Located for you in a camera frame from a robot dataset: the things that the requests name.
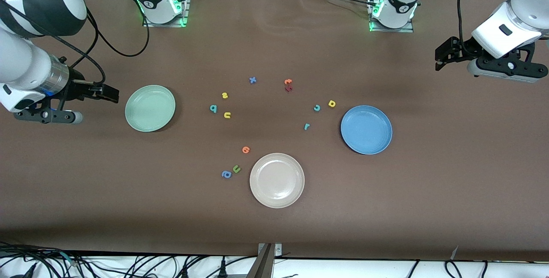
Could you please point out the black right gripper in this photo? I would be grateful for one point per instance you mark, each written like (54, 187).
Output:
(77, 88)

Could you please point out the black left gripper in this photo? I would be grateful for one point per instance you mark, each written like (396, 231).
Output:
(464, 48)

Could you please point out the teal foam letter q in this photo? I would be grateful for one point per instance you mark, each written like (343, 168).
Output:
(213, 108)

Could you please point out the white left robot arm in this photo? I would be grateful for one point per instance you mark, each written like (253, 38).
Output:
(514, 16)

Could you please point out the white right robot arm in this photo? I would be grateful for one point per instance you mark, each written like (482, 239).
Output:
(25, 63)

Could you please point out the green plate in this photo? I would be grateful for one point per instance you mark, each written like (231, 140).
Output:
(150, 108)

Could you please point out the blue plate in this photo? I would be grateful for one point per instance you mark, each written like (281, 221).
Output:
(366, 130)

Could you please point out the blue foam letter a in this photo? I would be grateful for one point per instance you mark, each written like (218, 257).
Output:
(226, 174)

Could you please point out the green foam letter u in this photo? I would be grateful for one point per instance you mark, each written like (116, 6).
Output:
(236, 169)

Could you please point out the brown table cover sheet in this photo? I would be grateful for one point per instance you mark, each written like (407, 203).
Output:
(386, 205)

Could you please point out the beige plate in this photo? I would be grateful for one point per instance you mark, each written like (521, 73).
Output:
(277, 180)

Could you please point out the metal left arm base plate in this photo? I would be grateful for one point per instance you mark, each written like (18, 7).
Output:
(392, 30)

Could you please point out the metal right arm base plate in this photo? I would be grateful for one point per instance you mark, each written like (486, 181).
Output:
(185, 7)

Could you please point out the metal table edge bracket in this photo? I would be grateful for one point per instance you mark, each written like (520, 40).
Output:
(266, 265)

